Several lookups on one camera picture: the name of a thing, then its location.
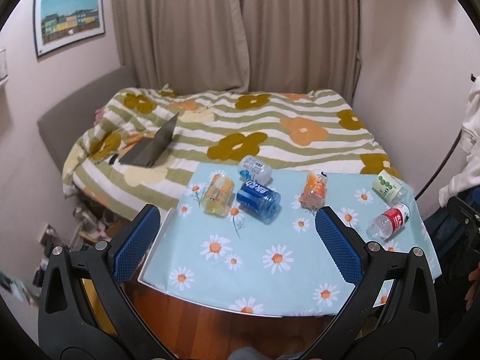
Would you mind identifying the orange label cut bottle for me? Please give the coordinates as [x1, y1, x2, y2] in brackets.
[299, 171, 328, 211]

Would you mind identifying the framed houses picture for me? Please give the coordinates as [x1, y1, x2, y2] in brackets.
[33, 0, 105, 58]

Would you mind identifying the light blue daisy tablecloth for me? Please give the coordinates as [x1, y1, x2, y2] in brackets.
[137, 162, 443, 317]

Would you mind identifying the dark grey laptop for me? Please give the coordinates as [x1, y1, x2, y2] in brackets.
[120, 113, 179, 168]

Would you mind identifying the floor clutter pile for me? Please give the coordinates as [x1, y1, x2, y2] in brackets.
[1, 203, 128, 307]

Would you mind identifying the red label cut bottle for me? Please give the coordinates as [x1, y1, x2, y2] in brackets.
[366, 203, 410, 241]

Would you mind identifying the green label cut bottle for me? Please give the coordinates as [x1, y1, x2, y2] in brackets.
[372, 170, 408, 206]

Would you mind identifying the black curved cable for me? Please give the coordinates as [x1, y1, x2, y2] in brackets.
[414, 128, 463, 202]

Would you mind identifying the striped floral duvet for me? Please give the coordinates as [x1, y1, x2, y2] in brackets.
[62, 87, 396, 219]

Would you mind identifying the yellow vitamin label cup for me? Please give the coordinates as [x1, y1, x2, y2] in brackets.
[202, 175, 234, 217]

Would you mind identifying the white garment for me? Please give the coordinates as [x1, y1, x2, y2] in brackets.
[439, 76, 480, 207]

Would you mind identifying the blue label cut bottle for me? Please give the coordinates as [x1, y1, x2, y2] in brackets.
[236, 180, 281, 223]

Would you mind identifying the white label cut bottle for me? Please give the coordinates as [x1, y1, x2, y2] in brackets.
[238, 155, 272, 185]

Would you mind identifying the beige curtain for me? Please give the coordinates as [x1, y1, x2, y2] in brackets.
[112, 0, 360, 101]

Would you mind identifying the grey bed headboard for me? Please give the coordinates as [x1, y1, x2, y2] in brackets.
[37, 66, 137, 171]

